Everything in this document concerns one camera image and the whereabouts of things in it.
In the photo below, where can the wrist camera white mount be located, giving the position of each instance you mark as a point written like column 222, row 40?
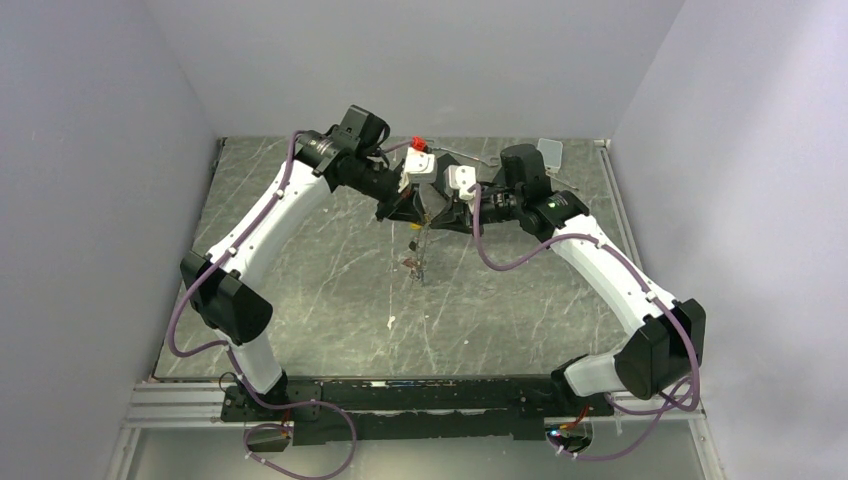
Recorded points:
column 418, row 166
column 460, row 181

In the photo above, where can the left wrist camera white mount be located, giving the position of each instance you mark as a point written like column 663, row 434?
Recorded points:
column 418, row 166

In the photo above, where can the aluminium frame rail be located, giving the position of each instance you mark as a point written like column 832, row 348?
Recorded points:
column 175, row 405

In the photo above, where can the black box with white label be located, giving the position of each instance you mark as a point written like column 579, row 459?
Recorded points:
column 443, row 163

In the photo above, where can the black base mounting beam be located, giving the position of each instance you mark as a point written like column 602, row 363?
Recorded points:
column 324, row 410

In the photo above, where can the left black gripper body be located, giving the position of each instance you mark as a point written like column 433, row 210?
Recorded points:
column 381, row 185

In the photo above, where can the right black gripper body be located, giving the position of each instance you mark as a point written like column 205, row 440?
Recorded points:
column 500, row 205

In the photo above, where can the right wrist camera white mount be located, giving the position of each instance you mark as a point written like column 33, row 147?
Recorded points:
column 460, row 181

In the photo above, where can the clear plastic container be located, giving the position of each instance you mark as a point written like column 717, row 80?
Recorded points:
column 552, row 153

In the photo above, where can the yellow black handled screwdriver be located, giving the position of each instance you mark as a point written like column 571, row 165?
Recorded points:
column 563, row 183

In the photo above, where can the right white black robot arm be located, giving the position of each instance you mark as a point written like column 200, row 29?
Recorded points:
column 664, row 335

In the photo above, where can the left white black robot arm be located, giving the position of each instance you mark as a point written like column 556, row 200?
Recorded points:
column 221, row 283

